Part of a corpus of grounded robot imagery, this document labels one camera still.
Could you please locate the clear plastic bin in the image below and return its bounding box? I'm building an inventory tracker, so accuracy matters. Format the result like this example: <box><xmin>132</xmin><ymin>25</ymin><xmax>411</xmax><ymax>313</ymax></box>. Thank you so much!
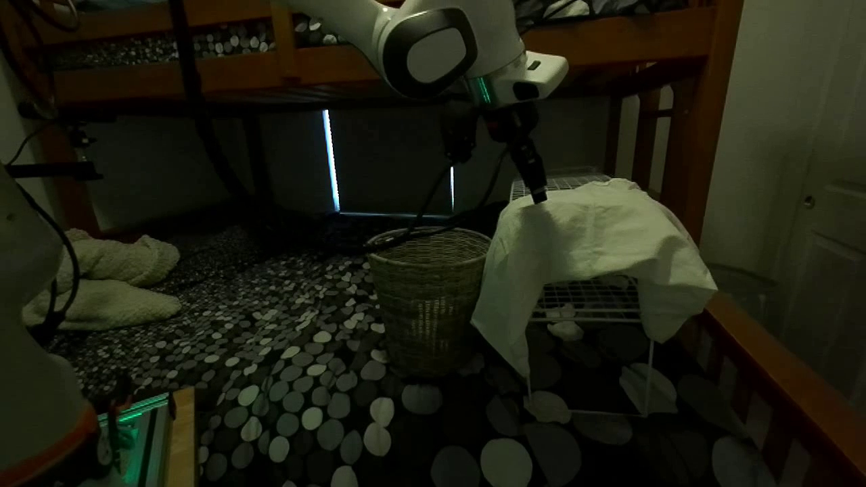
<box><xmin>707</xmin><ymin>259</ymin><xmax>789</xmax><ymax>346</ymax></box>

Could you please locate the white panel door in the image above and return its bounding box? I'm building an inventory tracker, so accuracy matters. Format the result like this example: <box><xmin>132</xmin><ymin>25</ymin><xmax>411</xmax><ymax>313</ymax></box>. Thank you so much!
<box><xmin>780</xmin><ymin>0</ymin><xmax>866</xmax><ymax>411</ymax></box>

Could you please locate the white wire rack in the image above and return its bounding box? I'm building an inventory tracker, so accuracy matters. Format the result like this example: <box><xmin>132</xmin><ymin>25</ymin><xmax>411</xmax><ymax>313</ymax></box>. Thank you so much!
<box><xmin>507</xmin><ymin>170</ymin><xmax>665</xmax><ymax>419</ymax></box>

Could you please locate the black metal bar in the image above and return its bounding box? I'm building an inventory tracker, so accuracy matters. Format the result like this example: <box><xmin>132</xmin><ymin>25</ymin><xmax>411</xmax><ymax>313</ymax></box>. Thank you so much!
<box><xmin>0</xmin><ymin>160</ymin><xmax>103</xmax><ymax>185</ymax></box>

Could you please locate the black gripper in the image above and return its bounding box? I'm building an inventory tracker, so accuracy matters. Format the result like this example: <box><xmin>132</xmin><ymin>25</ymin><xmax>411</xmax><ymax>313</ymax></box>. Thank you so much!
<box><xmin>435</xmin><ymin>75</ymin><xmax>552</xmax><ymax>205</ymax></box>

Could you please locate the black grey dotted bedspread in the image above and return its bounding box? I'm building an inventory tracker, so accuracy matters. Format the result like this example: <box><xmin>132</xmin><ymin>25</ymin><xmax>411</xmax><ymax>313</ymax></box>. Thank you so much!
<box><xmin>36</xmin><ymin>220</ymin><xmax>789</xmax><ymax>487</ymax></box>

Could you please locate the thin black cable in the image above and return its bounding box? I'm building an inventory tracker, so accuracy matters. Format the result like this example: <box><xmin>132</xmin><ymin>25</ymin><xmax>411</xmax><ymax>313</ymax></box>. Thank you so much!
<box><xmin>0</xmin><ymin>174</ymin><xmax>86</xmax><ymax>346</ymax></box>

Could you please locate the woven wicker basket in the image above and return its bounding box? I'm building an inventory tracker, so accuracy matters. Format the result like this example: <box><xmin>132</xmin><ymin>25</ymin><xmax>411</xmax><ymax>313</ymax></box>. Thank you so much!
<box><xmin>364</xmin><ymin>224</ymin><xmax>496</xmax><ymax>380</ymax></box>

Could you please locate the thick black cable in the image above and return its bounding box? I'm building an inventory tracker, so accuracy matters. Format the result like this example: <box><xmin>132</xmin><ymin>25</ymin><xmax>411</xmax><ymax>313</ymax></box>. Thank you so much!
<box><xmin>373</xmin><ymin>158</ymin><xmax>513</xmax><ymax>255</ymax></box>
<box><xmin>166</xmin><ymin>0</ymin><xmax>273</xmax><ymax>233</ymax></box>

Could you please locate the wooden plank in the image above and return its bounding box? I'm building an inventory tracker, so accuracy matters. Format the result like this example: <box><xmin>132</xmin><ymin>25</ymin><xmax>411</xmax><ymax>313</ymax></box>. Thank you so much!
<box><xmin>166</xmin><ymin>388</ymin><xmax>200</xmax><ymax>487</ymax></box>

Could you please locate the wooden bunk bed frame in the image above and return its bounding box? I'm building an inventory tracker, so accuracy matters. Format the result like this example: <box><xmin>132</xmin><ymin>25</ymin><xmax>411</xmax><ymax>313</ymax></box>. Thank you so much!
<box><xmin>0</xmin><ymin>0</ymin><xmax>866</xmax><ymax>487</ymax></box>

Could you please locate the white flat pillow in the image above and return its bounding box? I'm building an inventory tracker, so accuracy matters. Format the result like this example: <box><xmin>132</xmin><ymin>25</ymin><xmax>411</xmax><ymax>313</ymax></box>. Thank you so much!
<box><xmin>19</xmin><ymin>278</ymin><xmax>186</xmax><ymax>332</ymax></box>

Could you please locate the green lit plastic box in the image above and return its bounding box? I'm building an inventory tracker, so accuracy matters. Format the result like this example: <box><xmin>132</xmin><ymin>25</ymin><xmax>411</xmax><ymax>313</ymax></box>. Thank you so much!
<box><xmin>85</xmin><ymin>389</ymin><xmax>180</xmax><ymax>487</ymax></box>

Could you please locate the white crumpled cloth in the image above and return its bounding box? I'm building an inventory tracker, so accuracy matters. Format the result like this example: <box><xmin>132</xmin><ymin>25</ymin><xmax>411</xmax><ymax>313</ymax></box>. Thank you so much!
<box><xmin>62</xmin><ymin>227</ymin><xmax>185</xmax><ymax>289</ymax></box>

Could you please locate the white pillowcase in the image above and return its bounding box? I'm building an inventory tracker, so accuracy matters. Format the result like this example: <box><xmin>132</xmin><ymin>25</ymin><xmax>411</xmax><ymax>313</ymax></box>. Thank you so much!
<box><xmin>469</xmin><ymin>175</ymin><xmax>722</xmax><ymax>380</ymax></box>

